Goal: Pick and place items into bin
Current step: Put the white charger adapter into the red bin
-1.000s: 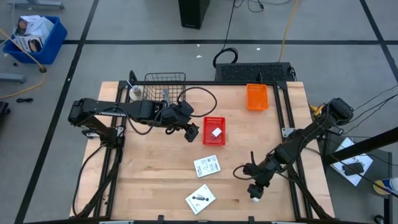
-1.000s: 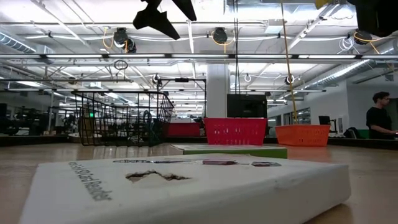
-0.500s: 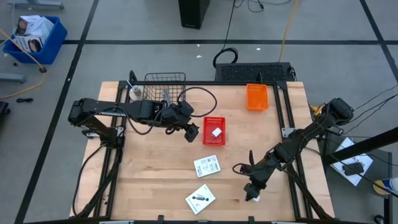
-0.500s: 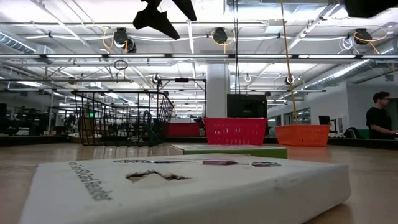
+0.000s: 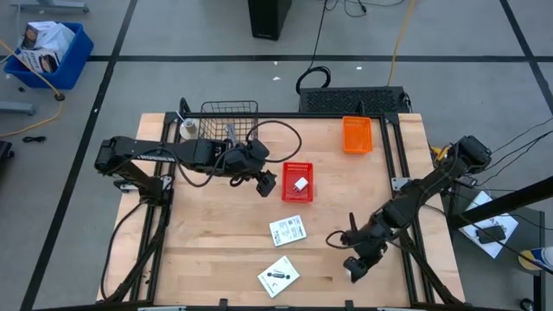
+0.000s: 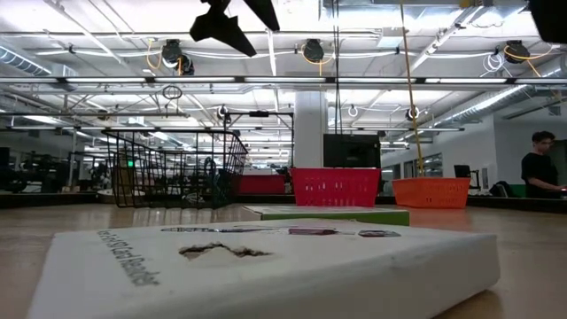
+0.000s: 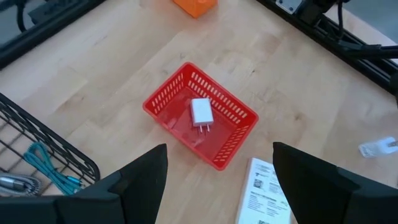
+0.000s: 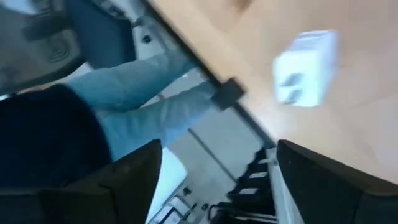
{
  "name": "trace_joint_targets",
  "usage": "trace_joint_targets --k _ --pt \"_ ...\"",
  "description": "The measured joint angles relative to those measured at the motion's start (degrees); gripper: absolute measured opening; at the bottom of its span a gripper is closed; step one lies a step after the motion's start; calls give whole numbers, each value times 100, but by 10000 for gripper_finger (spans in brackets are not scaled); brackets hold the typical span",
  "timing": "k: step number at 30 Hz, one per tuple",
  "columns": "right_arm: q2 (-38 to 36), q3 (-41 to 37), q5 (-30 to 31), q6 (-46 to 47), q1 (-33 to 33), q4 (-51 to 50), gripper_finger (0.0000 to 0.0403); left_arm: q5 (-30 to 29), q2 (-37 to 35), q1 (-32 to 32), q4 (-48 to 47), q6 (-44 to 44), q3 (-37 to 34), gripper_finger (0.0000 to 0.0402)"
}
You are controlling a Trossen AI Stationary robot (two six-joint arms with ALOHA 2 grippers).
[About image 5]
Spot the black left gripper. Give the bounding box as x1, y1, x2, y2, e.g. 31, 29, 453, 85
223, 144, 278, 198

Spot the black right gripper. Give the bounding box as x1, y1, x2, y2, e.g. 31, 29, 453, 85
342, 231, 388, 284

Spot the white box with device picture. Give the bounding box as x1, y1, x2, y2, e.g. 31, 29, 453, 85
257, 255, 301, 299

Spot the orange plastic bin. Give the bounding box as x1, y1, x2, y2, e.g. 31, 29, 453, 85
342, 115, 374, 155

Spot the red plastic bin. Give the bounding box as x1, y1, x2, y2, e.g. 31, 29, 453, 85
281, 162, 315, 204

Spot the blue plastic floor bin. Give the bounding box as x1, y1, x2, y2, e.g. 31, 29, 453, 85
3, 21, 95, 91

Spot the white tape roll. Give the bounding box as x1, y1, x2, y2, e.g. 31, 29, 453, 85
178, 111, 202, 142

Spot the black perforated equipment case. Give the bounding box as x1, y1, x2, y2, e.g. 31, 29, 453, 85
298, 86, 411, 115

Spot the black phone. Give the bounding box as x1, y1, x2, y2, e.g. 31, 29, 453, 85
475, 225, 507, 245

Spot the yellow plug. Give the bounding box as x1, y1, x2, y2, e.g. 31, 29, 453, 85
429, 145, 453, 162

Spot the white paper sheet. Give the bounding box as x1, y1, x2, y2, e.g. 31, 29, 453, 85
458, 190, 519, 259

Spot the black computer tower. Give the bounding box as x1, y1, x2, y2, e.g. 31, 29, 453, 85
247, 0, 293, 41

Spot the black metal beam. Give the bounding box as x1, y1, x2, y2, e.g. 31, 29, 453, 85
448, 176, 553, 230

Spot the black side table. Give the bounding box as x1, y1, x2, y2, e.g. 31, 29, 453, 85
444, 189, 546, 311

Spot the yellow and blue tape roll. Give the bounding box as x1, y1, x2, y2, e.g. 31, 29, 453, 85
518, 245, 553, 272

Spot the white product box with photo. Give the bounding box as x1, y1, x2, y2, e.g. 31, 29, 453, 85
19, 48, 61, 73
21, 20, 57, 49

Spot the grey metal table foot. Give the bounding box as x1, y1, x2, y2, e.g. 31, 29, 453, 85
10, 0, 91, 14
0, 101, 36, 117

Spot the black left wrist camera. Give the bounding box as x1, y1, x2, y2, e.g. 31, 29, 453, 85
248, 137, 271, 163

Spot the black right camera cable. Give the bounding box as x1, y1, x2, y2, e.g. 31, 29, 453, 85
325, 230, 347, 251

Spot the black camera cable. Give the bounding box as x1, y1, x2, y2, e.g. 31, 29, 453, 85
245, 119, 302, 164
325, 230, 347, 251

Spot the black left camera cable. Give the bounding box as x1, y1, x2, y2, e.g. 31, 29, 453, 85
245, 119, 302, 164

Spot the black aluminium table frame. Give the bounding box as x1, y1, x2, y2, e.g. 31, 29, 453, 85
97, 97, 467, 311

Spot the black wire basket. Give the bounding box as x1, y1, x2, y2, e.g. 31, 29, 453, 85
194, 100, 260, 175

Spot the coiled black floor cable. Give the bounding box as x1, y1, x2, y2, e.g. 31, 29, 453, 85
296, 65, 333, 95

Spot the yellow power cable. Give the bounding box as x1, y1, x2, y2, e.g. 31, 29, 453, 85
0, 39, 66, 138
386, 0, 419, 86

